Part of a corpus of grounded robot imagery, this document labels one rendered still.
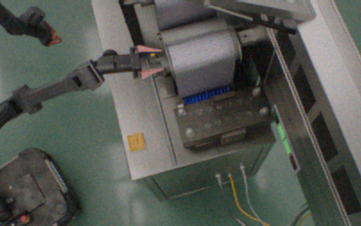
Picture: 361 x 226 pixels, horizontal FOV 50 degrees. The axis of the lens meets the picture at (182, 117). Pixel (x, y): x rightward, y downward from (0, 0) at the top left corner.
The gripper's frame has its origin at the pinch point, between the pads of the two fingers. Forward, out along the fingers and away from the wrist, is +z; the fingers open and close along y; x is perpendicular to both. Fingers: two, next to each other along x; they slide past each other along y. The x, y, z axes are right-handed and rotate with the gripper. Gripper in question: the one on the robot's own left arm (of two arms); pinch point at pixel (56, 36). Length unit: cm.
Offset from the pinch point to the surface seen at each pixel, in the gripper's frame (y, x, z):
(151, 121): -55, -5, 20
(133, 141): -59, 5, 12
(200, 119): -71, -25, 16
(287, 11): -81, -78, -34
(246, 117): -82, -39, 24
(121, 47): -14.0, -12.7, 24.1
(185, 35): -46, -46, 4
